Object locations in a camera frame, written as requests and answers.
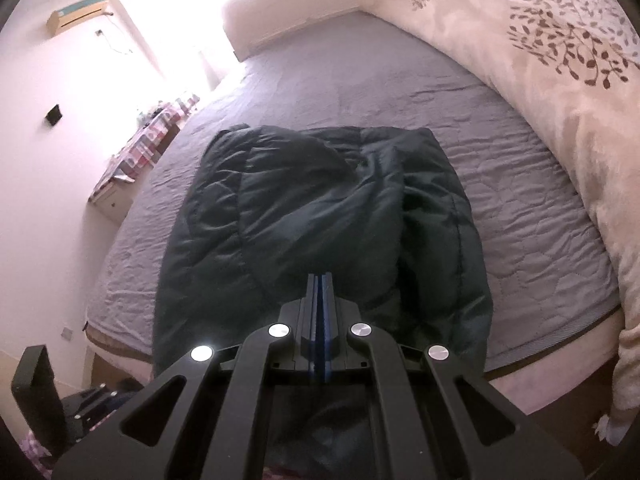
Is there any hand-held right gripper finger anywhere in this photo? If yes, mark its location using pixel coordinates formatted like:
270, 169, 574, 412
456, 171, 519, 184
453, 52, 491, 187
320, 272, 586, 480
52, 272, 321, 480

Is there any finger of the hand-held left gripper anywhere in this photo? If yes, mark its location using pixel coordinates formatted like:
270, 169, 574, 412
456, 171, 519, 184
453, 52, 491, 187
75, 382, 151, 423

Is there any dark green puffer jacket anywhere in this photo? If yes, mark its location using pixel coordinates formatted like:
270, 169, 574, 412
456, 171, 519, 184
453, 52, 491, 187
152, 125, 496, 468

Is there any white nightstand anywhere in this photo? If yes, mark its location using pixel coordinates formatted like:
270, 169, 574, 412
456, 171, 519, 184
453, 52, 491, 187
88, 179, 137, 227

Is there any grey quilted bed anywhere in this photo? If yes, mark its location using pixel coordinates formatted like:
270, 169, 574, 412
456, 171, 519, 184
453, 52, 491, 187
84, 7, 627, 413

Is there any pink checked cloth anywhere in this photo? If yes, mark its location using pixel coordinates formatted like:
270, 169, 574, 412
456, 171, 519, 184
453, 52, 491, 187
92, 91, 202, 197

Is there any cream leaf-print blanket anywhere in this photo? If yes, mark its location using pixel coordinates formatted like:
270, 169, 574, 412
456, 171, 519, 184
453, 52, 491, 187
362, 0, 640, 433

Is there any air conditioner power cable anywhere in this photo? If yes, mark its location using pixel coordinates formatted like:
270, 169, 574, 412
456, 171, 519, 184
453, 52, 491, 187
94, 9, 134, 55

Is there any wall air conditioner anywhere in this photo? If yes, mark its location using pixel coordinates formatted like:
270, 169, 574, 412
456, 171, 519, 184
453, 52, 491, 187
47, 0, 112, 37

